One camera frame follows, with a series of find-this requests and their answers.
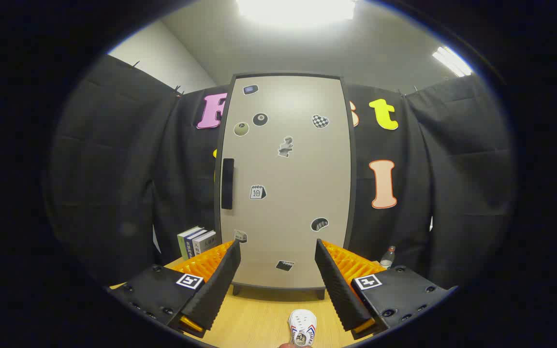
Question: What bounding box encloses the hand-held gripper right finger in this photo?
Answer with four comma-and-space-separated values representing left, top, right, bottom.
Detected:
314, 239, 458, 340

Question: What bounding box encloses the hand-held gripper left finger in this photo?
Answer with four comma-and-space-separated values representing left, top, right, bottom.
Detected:
109, 240, 242, 339

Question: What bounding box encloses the white canvas shoe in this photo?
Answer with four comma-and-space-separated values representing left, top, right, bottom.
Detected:
288, 309, 318, 347

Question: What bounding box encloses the dark grey shoe cabinet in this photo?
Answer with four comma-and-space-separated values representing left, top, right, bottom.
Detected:
214, 72, 357, 300

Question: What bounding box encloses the black cabinet door handle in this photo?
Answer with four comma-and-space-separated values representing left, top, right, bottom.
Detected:
222, 158, 235, 210

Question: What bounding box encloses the beige shoe cabinet door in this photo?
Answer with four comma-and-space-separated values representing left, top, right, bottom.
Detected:
220, 76, 352, 289

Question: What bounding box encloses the white spine book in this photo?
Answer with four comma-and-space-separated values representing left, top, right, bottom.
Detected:
193, 231, 217, 256

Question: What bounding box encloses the dark blue spine book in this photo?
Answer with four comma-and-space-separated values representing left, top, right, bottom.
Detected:
185, 228, 207, 258

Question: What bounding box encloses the black backdrop cloth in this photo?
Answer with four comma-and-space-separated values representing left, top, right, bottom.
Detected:
46, 54, 516, 290

